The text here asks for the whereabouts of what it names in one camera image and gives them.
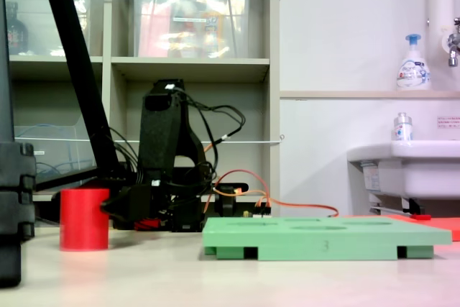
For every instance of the black tripod leg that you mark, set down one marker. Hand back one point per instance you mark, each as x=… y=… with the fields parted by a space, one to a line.
x=77 y=55

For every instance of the small clear silver-capped bottle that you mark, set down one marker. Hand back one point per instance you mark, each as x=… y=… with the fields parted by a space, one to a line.
x=402 y=129

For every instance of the small circuit board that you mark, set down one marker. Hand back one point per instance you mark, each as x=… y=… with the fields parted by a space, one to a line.
x=260 y=215

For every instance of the white sink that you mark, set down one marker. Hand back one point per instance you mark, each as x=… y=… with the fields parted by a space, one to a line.
x=424 y=174

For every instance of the black sink bracket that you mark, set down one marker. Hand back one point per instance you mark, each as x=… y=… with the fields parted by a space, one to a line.
x=413 y=206

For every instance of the large clear plastic bin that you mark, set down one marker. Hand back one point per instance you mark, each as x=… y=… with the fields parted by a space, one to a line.
x=161 y=34

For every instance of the dark grey upright post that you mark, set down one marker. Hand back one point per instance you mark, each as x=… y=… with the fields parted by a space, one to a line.
x=5 y=69

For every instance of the dark round bottle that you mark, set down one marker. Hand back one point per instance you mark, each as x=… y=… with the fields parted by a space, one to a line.
x=16 y=34

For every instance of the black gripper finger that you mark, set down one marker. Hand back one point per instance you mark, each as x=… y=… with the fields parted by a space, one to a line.
x=115 y=208

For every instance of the orange bottle with pink cap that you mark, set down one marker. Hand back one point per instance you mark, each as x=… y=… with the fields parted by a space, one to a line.
x=213 y=26

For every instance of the red cylinder block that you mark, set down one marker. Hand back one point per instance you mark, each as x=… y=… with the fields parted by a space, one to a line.
x=82 y=220

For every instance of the beige shelf unit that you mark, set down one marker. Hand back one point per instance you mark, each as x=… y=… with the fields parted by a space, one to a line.
x=215 y=69

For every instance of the white blue soap pump bottle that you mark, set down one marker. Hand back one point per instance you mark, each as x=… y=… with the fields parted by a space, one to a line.
x=413 y=69

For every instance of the notched black stack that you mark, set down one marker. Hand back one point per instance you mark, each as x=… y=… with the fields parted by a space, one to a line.
x=14 y=184

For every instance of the green shape-hole board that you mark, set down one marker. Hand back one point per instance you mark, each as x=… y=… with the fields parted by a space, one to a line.
x=287 y=242

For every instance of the clear plastic bin with bottles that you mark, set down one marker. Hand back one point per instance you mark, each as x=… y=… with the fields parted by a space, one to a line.
x=39 y=34

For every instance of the metal faucet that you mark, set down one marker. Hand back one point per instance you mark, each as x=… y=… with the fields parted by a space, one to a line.
x=453 y=42

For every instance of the black table clamp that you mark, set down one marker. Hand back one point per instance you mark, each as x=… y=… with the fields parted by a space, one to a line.
x=228 y=202

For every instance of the red-print wall sign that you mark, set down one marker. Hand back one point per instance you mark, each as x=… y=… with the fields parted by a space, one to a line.
x=448 y=122

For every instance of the small red block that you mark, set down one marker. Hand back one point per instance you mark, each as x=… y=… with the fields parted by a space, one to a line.
x=421 y=217

